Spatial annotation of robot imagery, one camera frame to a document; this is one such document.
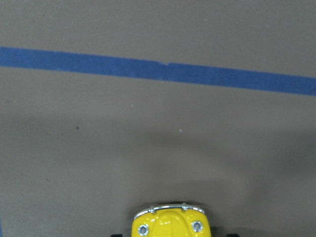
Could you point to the yellow beetle toy car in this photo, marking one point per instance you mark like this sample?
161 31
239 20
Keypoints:
171 220

